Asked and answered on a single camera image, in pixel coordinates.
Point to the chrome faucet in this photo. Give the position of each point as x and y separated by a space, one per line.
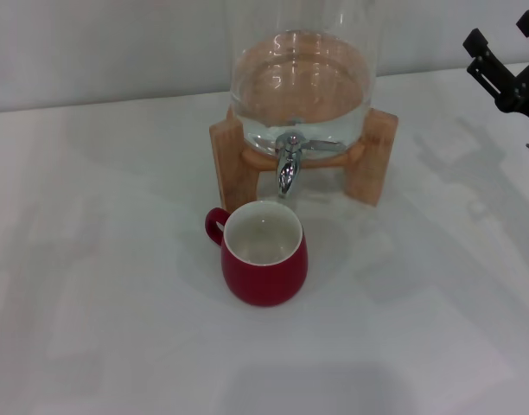
287 173

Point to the red ceramic cup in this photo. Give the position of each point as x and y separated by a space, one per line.
264 281

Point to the wooden dispenser stand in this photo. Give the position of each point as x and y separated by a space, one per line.
236 173

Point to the glass water dispenser jar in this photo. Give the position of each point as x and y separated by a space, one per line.
303 86

